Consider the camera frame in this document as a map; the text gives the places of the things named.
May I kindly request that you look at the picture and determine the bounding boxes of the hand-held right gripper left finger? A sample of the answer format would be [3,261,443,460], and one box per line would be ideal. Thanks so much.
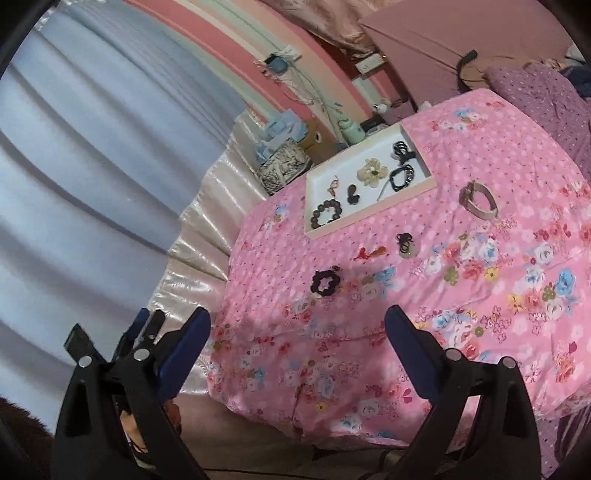
[50,307,212,480]

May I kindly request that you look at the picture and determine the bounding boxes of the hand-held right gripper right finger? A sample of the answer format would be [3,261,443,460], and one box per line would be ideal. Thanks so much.
[385,305,542,480]

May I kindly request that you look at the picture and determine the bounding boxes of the pink patterned curtain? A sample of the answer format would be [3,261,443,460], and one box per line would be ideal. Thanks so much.
[259,0,380,52]

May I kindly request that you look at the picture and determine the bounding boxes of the hanging cables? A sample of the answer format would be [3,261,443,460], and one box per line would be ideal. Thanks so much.
[277,69,343,121]

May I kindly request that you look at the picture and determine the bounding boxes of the jade pendant on black cord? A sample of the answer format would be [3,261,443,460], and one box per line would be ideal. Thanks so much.
[396,233,419,260]

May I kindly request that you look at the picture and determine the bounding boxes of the white shallow tray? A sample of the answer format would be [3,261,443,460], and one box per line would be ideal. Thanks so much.
[302,122,437,241]

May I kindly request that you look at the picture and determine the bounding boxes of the beige strap bracelet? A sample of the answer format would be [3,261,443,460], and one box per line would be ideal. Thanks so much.
[459,181,500,220]

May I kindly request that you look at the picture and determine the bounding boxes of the brown cardboard box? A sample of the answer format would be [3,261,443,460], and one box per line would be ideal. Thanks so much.
[298,120,331,160]

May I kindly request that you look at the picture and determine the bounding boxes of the brown wooden bead bracelet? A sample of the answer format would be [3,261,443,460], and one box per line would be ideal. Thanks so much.
[311,198,345,227]

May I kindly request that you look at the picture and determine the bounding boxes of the light blue boxes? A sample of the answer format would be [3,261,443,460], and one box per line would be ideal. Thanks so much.
[255,111,308,160]

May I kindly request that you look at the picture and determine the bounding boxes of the brown furry rug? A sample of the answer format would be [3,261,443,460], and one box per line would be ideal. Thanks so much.
[0,396,52,468]

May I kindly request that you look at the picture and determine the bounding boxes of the black handle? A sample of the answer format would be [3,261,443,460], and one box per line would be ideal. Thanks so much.
[457,49,479,91]

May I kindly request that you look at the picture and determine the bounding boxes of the white power strip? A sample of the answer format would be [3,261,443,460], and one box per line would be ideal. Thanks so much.
[355,52,387,75]

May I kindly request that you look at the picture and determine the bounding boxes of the light blue curtain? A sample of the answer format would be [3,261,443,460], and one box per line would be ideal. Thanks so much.
[0,0,259,409]

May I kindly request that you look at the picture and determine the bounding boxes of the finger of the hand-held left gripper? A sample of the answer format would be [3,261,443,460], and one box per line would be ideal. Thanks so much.
[113,308,166,361]
[63,324,96,360]

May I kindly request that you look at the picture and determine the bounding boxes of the cream satin bed skirt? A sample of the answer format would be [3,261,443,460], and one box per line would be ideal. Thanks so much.
[166,117,279,403]

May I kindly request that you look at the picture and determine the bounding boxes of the black chain bracelet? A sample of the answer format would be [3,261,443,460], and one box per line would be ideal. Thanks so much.
[389,164,416,193]

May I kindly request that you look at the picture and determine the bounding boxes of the purple dotted pillow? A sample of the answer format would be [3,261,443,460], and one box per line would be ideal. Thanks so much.
[482,62,591,186]

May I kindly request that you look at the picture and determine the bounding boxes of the cream flower hair clip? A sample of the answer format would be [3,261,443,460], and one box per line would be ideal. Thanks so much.
[356,158,389,189]

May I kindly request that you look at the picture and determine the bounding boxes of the purple dotted bedsheet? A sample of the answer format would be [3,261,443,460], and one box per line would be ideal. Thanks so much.
[538,401,591,479]

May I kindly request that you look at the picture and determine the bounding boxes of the black scrunchie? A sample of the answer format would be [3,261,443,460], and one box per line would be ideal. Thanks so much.
[310,268,344,296]

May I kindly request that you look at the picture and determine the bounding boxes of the pink floral blanket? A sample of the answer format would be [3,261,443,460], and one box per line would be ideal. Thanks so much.
[208,88,591,448]

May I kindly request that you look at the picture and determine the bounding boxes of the dark blue cloth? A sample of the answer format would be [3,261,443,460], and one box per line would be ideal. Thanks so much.
[564,67,591,99]

